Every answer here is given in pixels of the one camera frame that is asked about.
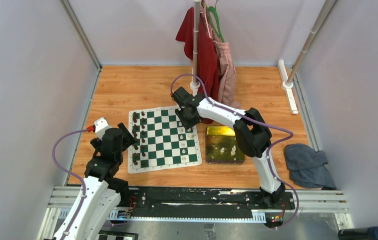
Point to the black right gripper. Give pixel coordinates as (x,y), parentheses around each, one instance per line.
(187,124)

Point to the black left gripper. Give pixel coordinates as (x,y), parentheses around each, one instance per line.
(128,139)

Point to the green white chess board mat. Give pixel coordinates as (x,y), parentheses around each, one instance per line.
(158,141)

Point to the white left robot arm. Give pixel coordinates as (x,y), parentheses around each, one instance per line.
(100,191)

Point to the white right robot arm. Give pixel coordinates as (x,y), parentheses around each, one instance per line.
(252,136)

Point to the yellow tray of white pieces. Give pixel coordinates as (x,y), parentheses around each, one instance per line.
(218,137)

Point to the white clothes rack pole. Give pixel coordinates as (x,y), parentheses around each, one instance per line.
(194,85)

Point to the red hanging garment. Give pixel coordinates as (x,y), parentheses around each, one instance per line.
(207,66)

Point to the pink hanging garment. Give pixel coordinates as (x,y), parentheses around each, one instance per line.
(226,69)

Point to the green clothes hanger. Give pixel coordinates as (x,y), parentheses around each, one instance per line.
(213,18)

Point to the white rack foot right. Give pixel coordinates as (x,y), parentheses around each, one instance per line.
(287,87)

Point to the grey cloth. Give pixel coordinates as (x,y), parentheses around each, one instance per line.
(308,167)

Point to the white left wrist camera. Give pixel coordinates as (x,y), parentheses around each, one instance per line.
(101,125)

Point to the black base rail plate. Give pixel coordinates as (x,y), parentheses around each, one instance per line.
(202,203)

